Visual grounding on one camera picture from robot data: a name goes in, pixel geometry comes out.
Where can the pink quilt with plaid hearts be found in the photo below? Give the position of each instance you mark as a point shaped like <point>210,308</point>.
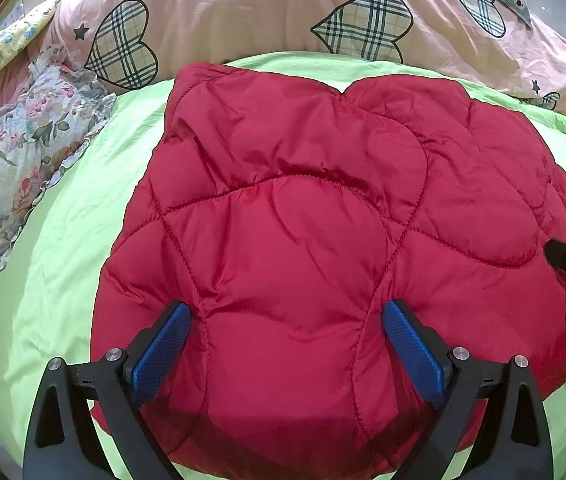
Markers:
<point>243,5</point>

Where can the red quilted puffer jacket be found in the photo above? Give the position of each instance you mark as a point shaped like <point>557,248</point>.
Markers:
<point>303,220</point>

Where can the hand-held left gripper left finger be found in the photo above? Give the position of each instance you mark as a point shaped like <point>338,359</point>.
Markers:
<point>160,350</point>

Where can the yellow floral cloth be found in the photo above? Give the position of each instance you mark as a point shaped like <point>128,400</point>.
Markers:
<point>8,45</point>

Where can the floral ruffled pillow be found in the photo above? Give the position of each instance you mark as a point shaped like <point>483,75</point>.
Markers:
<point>28,135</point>

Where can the light green bed sheet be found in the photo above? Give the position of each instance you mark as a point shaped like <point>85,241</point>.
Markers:
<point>48,280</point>

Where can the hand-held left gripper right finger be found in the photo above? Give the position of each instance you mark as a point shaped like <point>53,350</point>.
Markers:
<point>410,345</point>

